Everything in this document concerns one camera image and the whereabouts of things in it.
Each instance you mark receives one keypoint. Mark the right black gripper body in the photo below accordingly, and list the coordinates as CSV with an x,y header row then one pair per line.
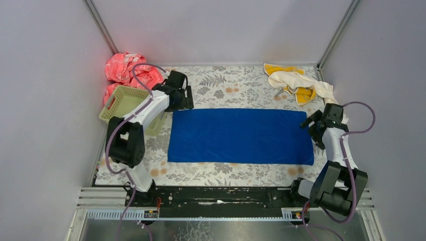
x,y
314,127

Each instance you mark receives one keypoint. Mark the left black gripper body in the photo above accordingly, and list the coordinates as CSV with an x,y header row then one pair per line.
x,y
186,98

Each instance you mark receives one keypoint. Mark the blue towel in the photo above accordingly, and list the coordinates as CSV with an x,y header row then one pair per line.
x,y
240,135

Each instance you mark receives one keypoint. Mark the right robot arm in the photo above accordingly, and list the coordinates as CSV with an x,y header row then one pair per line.
x,y
340,184

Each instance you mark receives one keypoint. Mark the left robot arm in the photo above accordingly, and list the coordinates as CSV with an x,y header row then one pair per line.
x,y
125,144

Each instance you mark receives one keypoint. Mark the yellow towel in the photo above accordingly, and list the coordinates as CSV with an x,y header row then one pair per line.
x,y
283,70

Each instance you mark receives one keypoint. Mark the floral table mat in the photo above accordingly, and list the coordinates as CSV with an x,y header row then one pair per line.
x,y
228,87

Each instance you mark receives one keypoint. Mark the cream towel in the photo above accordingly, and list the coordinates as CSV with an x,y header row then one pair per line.
x,y
324,91

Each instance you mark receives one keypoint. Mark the green plastic basket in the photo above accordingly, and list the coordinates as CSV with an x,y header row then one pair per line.
x,y
123,100

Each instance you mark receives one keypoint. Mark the pink patterned cloth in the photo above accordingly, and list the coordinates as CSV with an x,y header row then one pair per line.
x,y
130,70

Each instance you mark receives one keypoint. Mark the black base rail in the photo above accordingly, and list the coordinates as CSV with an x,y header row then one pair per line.
x,y
216,202

